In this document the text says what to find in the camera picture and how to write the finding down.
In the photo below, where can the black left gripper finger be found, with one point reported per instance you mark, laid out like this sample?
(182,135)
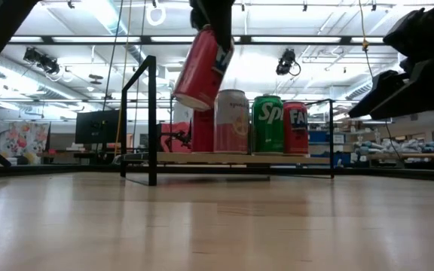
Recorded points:
(224,22)
(198,17)

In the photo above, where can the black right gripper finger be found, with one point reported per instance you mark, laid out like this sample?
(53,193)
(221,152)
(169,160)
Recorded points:
(428,90)
(379,96)

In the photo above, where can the red Fanta strawberry can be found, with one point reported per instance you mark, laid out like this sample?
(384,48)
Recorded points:
(296,131)
(198,75)

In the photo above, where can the pink grey Spindrift can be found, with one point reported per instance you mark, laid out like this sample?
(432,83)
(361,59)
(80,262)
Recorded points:
(230,128)

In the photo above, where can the green Sprite can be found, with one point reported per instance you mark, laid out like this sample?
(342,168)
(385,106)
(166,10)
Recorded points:
(268,131)

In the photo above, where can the black background robot arm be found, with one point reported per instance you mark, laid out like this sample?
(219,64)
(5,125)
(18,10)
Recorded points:
(181,136)

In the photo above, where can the plain red beverage can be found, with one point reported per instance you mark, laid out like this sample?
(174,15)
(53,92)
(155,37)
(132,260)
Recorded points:
(203,131)

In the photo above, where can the cluttered background workbench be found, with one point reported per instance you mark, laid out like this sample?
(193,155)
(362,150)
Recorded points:
(409,147)

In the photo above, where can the blue storage bin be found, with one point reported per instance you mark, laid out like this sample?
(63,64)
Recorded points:
(318,136)

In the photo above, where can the red background object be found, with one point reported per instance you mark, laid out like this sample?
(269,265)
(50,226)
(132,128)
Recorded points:
(168,130)

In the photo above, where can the round ceiling disc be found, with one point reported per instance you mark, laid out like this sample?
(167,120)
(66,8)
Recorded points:
(95,79)

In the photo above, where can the black computer monitor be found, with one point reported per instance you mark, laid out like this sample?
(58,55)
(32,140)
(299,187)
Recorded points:
(96,126)

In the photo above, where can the black overhead frame bar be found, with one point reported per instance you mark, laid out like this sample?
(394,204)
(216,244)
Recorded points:
(145,39)

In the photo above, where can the black hanging camera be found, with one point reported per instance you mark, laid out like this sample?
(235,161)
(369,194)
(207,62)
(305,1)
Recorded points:
(286,62)

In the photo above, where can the black frame wooden shelf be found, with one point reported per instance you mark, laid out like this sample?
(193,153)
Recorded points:
(152,113)

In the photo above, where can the floral wall banner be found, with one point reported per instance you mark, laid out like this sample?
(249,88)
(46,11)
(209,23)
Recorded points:
(21,139)

